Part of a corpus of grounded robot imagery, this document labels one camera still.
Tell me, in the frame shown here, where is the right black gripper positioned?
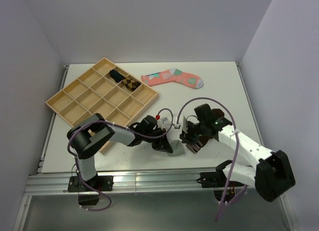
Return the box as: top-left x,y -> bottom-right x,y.
180,120 -> 206,146

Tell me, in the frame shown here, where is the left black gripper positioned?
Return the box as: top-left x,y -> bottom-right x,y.
143,129 -> 172,154

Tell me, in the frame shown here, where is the brown striped sock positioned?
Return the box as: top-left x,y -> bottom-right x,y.
185,109 -> 224,154

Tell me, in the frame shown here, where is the grey sock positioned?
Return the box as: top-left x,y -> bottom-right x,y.
167,140 -> 185,157

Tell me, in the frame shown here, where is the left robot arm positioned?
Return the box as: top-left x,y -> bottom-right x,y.
67,113 -> 173,191

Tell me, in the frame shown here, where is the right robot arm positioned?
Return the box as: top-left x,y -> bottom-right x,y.
180,104 -> 296,202

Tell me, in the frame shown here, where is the pink patterned sock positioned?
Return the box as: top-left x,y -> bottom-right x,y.
141,68 -> 204,89

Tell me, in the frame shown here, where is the brown argyle rolled sock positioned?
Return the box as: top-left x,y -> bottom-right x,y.
121,77 -> 141,92

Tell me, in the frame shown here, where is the wooden compartment tray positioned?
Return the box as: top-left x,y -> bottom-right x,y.
45,57 -> 159,156

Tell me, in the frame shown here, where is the dark blue rolled sock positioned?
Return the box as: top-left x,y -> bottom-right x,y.
109,69 -> 125,83

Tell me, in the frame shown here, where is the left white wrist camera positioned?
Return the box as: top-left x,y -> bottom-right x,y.
155,115 -> 171,130

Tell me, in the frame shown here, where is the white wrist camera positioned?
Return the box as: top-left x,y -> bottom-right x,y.
172,115 -> 188,133
155,115 -> 171,130

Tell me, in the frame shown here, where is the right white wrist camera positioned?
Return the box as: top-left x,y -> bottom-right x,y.
172,115 -> 188,133

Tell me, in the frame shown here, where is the aluminium frame rail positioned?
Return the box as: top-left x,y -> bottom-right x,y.
23,168 -> 215,196

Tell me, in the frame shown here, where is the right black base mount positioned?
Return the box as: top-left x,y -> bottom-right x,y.
196,171 -> 244,202

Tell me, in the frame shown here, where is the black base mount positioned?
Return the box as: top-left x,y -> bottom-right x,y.
67,175 -> 114,206
196,171 -> 244,202

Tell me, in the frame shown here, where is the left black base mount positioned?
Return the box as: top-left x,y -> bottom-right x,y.
67,175 -> 114,206

